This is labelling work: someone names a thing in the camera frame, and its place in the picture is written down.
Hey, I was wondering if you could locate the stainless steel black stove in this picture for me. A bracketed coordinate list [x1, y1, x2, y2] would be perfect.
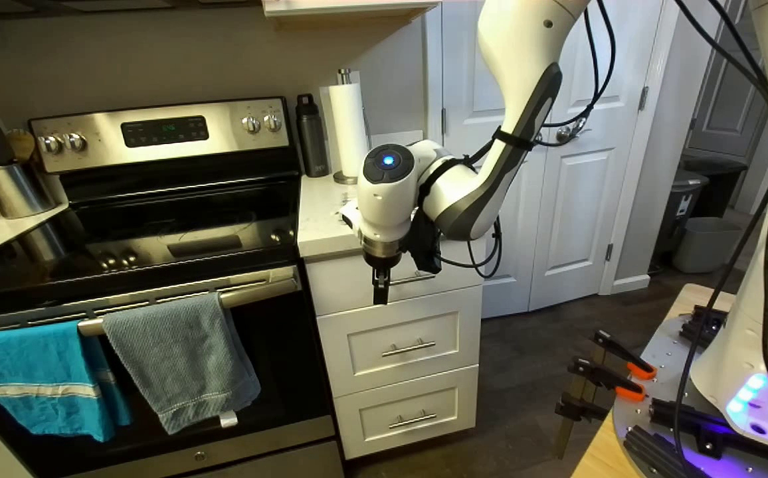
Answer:
[0, 94, 349, 478]

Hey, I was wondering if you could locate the white paper towel roll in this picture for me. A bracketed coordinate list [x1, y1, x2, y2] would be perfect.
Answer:
[319, 68, 371, 187]

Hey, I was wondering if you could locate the white panelled door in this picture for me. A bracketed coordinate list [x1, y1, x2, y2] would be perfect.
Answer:
[439, 0, 539, 321]
[527, 0, 662, 315]

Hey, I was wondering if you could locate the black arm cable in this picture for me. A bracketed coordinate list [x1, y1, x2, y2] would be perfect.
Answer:
[439, 0, 621, 283]

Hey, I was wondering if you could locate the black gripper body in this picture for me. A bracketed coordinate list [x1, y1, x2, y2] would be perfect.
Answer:
[362, 231, 404, 275]

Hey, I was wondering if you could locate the short steel drawer handle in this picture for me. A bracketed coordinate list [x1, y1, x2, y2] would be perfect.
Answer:
[387, 408, 444, 434]
[380, 339, 440, 361]

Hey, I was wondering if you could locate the black water bottle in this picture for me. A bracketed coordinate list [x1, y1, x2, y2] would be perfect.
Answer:
[291, 90, 331, 181]

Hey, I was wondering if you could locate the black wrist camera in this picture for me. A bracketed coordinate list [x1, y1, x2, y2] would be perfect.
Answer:
[400, 210, 445, 276]

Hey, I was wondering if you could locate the grey towel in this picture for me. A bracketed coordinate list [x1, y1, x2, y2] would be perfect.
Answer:
[101, 289, 262, 437]

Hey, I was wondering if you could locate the grey plastic bin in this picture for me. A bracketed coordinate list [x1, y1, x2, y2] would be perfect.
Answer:
[670, 216, 747, 276]

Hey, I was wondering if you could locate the blue striped towel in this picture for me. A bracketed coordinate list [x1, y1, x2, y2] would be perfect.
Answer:
[0, 319, 132, 447]

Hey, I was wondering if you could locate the white wall cabinet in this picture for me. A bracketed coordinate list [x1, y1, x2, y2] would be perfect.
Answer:
[259, 0, 444, 21]

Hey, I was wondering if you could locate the white panelled drawer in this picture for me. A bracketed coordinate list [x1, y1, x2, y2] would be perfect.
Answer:
[331, 364, 484, 462]
[314, 287, 484, 398]

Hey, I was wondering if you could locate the grey metal mounting plate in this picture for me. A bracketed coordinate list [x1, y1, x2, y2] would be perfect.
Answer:
[617, 307, 768, 478]

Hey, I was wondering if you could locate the steel canister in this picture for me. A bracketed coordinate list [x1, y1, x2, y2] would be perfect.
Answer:
[0, 162, 50, 220]

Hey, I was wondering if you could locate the plain white drawer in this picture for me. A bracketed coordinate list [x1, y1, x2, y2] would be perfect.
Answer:
[303, 251, 484, 319]

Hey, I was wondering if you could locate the small black table clamp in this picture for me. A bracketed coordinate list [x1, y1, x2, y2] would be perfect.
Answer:
[677, 304, 731, 352]

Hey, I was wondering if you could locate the white door frame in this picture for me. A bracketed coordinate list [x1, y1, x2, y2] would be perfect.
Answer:
[597, 0, 698, 299]

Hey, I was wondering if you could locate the dark trash bin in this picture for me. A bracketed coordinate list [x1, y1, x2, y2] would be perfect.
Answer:
[657, 169, 713, 260]

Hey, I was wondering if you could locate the steel oven door handle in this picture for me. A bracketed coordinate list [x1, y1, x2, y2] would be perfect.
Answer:
[0, 263, 303, 360]

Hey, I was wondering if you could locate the white kitchen base cabinet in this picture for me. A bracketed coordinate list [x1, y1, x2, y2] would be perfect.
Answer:
[294, 171, 489, 462]

